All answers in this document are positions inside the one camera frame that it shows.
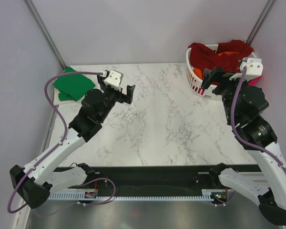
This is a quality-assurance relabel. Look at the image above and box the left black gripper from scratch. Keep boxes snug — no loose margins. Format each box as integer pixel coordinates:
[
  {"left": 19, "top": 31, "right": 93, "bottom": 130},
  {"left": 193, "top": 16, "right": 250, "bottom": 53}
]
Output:
[{"left": 98, "top": 76, "right": 135, "bottom": 122}]

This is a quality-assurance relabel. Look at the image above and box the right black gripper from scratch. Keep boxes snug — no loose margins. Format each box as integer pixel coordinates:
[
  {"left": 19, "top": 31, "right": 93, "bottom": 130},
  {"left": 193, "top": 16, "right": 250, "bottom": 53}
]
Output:
[{"left": 201, "top": 66, "right": 251, "bottom": 123}]

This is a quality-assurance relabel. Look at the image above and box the dark red t shirt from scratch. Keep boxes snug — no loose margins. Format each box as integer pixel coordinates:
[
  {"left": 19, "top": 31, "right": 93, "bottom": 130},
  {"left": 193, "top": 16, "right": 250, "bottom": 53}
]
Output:
[{"left": 188, "top": 43, "right": 238, "bottom": 72}]

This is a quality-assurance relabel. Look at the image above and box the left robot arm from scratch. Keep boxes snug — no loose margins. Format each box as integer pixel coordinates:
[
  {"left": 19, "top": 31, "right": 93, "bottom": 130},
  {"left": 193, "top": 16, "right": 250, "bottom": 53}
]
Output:
[{"left": 10, "top": 75, "right": 135, "bottom": 209}]

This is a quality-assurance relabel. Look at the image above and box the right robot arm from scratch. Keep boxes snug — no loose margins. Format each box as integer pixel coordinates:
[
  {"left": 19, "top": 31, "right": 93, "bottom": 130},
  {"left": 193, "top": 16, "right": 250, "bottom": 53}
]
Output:
[{"left": 202, "top": 68, "right": 286, "bottom": 226}]

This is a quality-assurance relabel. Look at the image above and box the white laundry basket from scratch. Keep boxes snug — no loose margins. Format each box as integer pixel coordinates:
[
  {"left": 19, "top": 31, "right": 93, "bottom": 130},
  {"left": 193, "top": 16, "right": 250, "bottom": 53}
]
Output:
[{"left": 186, "top": 48, "right": 263, "bottom": 100}]

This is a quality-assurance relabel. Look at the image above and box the orange t shirt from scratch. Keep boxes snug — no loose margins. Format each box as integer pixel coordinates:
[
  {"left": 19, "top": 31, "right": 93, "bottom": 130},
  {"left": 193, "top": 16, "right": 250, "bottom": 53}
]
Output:
[{"left": 193, "top": 52, "right": 238, "bottom": 80}]

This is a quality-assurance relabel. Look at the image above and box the dark red shirt in basket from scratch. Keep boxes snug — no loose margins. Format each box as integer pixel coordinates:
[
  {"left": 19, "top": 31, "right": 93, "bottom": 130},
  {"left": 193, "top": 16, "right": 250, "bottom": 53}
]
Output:
[{"left": 216, "top": 40, "right": 254, "bottom": 73}]

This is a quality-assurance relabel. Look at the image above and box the pink garment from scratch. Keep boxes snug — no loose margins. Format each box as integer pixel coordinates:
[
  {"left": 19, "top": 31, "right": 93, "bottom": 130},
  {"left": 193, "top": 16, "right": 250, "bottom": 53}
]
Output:
[{"left": 248, "top": 76, "right": 261, "bottom": 86}]

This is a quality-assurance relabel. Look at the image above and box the folded green t shirt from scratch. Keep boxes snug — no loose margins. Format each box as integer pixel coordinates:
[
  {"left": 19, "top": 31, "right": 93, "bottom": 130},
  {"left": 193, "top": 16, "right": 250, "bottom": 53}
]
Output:
[{"left": 53, "top": 74, "right": 96, "bottom": 102}]

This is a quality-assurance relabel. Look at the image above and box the folded white cloth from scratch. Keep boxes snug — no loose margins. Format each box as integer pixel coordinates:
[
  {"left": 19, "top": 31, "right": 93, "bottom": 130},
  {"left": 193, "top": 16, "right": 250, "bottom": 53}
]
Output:
[{"left": 52, "top": 88, "right": 86, "bottom": 106}]

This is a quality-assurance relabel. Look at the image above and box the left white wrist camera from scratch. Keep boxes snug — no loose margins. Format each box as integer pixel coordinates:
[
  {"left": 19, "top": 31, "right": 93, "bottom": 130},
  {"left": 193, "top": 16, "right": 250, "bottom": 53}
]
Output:
[{"left": 101, "top": 70, "right": 124, "bottom": 91}]

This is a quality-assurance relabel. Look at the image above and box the right aluminium frame post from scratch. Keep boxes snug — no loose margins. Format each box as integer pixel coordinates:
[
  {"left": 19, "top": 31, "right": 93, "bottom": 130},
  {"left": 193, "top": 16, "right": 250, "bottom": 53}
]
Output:
[{"left": 246, "top": 0, "right": 276, "bottom": 45}]

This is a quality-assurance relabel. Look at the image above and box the aluminium frame post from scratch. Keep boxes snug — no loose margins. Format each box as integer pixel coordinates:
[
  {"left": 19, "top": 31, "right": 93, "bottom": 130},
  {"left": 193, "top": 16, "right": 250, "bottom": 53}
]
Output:
[
  {"left": 23, "top": 0, "right": 67, "bottom": 70},
  {"left": 246, "top": 0, "right": 276, "bottom": 45}
]

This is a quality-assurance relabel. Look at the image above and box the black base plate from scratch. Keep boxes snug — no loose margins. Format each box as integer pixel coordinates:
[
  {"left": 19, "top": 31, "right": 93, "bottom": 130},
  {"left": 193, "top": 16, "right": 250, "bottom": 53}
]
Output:
[{"left": 52, "top": 164, "right": 263, "bottom": 198}]

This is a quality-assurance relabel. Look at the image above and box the white slotted cable duct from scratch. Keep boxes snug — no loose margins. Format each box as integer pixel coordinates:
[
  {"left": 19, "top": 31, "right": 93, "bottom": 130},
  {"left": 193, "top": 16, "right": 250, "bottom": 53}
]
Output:
[{"left": 47, "top": 189, "right": 236, "bottom": 200}]

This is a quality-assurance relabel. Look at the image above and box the left aluminium frame post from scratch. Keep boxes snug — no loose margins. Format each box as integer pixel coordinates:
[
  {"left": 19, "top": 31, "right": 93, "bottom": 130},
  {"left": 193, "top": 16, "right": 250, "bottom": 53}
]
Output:
[{"left": 23, "top": 0, "right": 67, "bottom": 70}]

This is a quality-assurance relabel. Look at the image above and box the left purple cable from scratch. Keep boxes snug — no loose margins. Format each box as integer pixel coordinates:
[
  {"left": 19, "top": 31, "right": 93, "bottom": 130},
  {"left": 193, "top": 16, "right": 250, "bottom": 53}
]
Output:
[{"left": 7, "top": 70, "right": 105, "bottom": 214}]

